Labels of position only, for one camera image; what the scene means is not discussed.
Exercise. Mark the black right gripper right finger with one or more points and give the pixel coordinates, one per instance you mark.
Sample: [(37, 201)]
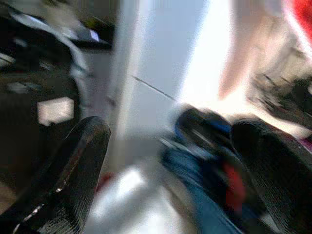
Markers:
[(275, 175)]

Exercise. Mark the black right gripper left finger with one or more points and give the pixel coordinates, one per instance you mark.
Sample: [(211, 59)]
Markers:
[(73, 170)]

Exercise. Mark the dark blue garment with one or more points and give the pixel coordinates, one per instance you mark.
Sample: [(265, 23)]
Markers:
[(195, 165)]

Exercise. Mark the black office chair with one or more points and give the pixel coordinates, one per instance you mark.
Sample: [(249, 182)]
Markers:
[(36, 61)]

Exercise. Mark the red cloth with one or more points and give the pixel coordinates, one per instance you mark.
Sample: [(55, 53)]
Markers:
[(304, 14)]

